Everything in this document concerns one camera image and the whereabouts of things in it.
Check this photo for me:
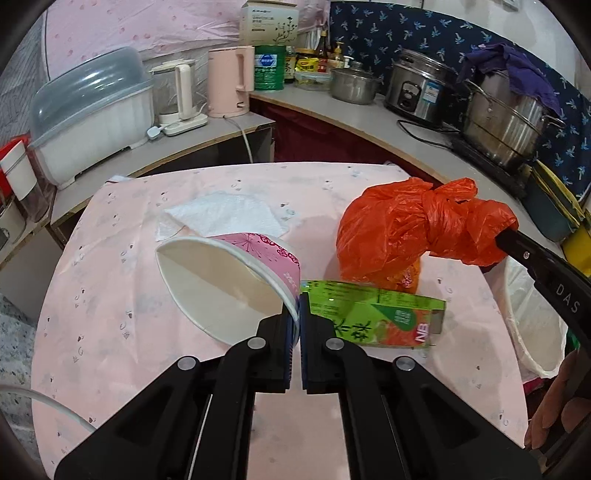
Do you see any yellow lidded jar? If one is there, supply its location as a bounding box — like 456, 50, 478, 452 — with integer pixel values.
295, 48, 320, 73

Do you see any blue printed wall cloth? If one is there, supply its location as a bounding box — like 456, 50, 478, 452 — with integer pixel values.
328, 0, 591, 210

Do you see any large steel steamer pot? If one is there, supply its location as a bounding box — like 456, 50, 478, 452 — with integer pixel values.
461, 71, 567, 169

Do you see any pink electric kettle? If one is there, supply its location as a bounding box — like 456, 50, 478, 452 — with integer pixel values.
207, 45, 256, 119

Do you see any person's right hand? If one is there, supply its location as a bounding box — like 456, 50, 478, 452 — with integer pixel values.
525, 350, 579, 450

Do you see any dark green container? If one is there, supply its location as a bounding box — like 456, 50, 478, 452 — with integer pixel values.
521, 161, 586, 244

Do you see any bin with white liner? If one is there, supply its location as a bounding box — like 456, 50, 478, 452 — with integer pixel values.
500, 255, 572, 380

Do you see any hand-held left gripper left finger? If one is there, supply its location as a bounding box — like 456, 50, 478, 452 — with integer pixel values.
54, 308, 301, 480

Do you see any pink white paper cup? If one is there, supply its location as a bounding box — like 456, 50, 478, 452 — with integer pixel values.
154, 233, 303, 347

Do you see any purple cloth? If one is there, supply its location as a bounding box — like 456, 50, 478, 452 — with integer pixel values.
457, 43, 563, 117

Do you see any kitchen counter red base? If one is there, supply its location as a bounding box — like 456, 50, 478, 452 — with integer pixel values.
249, 83, 591, 260

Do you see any white kettle cable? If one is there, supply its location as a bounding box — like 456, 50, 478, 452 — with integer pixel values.
223, 114, 255, 164

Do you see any clear plastic food container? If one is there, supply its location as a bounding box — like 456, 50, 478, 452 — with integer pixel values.
294, 69, 334, 92

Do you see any small steel pot with lid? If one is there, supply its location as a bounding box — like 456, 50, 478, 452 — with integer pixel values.
329, 61, 382, 105

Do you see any white side cabinet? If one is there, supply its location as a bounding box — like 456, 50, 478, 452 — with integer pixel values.
48, 111, 278, 243

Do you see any white dish box grey lid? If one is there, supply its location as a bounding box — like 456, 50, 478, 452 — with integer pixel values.
29, 45, 156, 188

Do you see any orange plastic bag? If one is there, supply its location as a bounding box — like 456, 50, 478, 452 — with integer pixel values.
335, 177, 520, 292

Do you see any white cardboard box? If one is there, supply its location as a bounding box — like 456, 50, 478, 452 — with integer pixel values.
238, 0, 299, 47

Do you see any red item beside bin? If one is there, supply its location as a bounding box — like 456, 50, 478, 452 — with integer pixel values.
522, 376, 556, 408

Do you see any pink printed tablecloth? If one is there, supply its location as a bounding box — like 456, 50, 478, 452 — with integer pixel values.
30, 161, 530, 480

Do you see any thick white cable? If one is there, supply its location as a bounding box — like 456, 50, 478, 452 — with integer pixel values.
0, 385, 99, 433

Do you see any white blender cup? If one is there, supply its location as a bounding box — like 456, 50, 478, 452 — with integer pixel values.
0, 138, 52, 223

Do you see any white tissue paper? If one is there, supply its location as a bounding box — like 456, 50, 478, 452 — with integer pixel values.
154, 192, 290, 243

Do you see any steel rice cooker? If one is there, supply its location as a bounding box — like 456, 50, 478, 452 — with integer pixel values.
383, 48, 459, 126

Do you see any green tin can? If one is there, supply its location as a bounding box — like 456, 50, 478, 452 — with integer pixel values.
253, 44, 286, 92

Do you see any red plastic basin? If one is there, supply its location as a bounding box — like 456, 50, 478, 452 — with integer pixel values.
0, 136, 29, 195

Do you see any black power cable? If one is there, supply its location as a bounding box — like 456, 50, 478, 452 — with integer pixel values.
396, 119, 459, 151

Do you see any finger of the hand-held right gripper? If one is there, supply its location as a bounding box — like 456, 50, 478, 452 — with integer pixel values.
494, 225, 563, 280

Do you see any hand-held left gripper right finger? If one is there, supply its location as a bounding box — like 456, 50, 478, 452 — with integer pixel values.
299, 292, 542, 480

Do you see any pink dotted cloth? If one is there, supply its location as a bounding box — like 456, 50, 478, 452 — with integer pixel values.
44, 0, 331, 80

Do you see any black induction cooker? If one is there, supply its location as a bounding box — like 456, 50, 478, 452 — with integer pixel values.
450, 137, 533, 200

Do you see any glass kettle white handle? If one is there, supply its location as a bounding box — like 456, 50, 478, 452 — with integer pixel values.
150, 58, 209, 137

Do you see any green drink carton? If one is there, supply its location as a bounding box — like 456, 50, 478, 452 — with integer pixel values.
300, 279, 448, 349

